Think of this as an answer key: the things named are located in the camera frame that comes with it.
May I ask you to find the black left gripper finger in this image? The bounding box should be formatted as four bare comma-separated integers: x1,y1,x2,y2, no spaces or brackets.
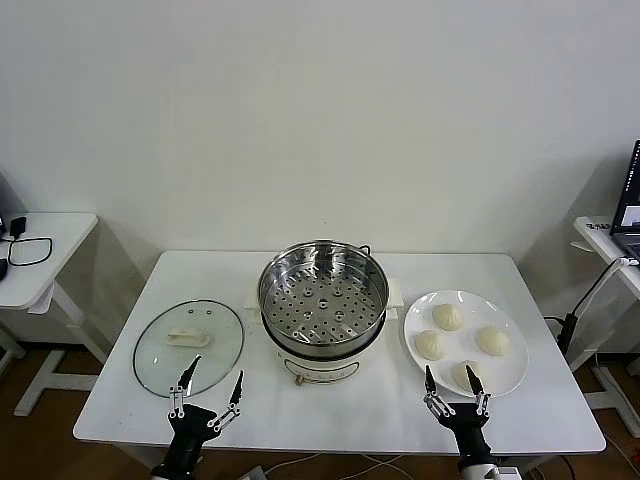
207,369,246,432
167,354,202,419

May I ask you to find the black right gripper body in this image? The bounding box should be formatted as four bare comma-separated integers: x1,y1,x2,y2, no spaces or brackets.
439,402,494,464

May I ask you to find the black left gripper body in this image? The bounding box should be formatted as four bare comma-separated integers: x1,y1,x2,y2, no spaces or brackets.
163,403,220,470

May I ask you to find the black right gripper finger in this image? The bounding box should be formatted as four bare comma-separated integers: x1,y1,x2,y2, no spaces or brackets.
422,364,456,419
465,363,493,417

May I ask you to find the white steamed baozi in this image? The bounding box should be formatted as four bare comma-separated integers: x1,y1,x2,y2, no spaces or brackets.
452,359,494,394
474,325,511,358
432,303,465,332
414,329,447,362

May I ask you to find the glass pot lid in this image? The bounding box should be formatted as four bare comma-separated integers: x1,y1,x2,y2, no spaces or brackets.
132,298,245,400

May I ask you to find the stainless steel steamer basket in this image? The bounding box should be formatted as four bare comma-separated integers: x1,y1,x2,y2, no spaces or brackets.
257,239,390,359

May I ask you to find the white round plate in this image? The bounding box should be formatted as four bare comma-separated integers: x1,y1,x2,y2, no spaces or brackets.
403,289,530,400

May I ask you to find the white electric cooking pot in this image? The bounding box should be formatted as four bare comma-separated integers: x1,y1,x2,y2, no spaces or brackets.
242,277,405,389

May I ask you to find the white side desk with laptop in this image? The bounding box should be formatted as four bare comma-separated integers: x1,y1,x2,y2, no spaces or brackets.
569,215,640,426

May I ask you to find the white side desk with adapter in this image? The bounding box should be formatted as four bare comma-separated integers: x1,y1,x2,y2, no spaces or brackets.
0,212,99,417

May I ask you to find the dark open laptop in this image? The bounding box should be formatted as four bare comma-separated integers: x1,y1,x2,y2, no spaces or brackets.
609,138,640,261

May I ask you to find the thick black cable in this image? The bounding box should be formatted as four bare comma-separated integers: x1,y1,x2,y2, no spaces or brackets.
542,259,621,326

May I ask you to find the white plug cable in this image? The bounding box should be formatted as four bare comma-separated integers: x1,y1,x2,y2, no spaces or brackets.
607,255,640,274

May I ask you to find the thin black looped cable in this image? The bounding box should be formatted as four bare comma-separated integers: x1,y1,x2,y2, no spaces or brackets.
0,234,54,269

